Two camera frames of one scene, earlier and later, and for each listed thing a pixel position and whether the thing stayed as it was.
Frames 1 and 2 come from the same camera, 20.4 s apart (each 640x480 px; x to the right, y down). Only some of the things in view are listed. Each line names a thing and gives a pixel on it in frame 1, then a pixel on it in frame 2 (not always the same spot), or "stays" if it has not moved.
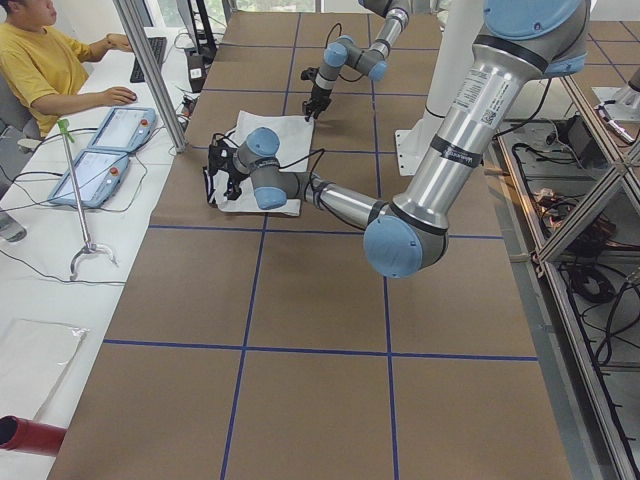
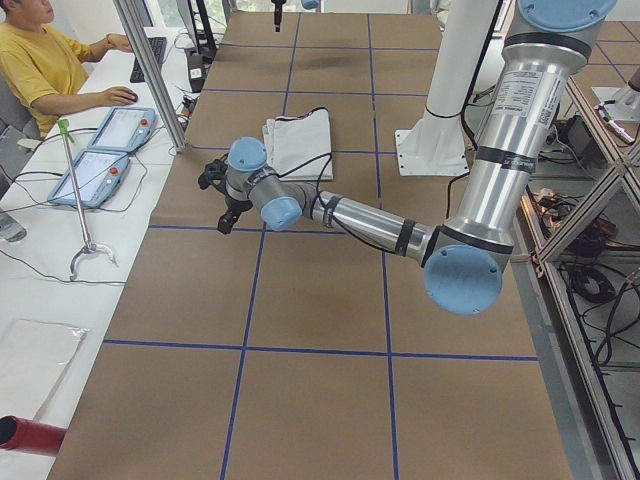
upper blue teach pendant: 124,129 stays
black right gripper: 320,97 → 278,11
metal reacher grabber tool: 89,248 stays
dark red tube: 30,436 stays
